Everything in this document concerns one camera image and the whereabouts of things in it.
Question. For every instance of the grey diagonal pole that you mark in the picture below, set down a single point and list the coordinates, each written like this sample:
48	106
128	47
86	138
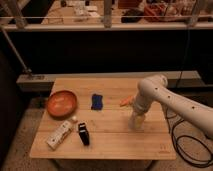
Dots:
26	69

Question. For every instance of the metal railing frame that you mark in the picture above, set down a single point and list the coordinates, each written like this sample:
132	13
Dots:
105	15

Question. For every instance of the white ceramic cup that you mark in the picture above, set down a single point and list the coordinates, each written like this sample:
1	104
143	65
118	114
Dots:
136	120

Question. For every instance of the orange wooden bowl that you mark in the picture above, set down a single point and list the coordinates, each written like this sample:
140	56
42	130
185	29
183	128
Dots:
61	103

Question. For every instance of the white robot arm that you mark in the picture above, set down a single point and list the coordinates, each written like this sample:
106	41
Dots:
154	88

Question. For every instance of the orange carrot toy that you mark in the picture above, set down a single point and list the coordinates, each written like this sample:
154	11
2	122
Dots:
127	101

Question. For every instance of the blue cloth piece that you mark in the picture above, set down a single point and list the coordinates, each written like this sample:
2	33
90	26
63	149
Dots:
97	103

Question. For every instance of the white carton bottle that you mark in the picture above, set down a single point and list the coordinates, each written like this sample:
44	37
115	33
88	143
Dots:
58	135

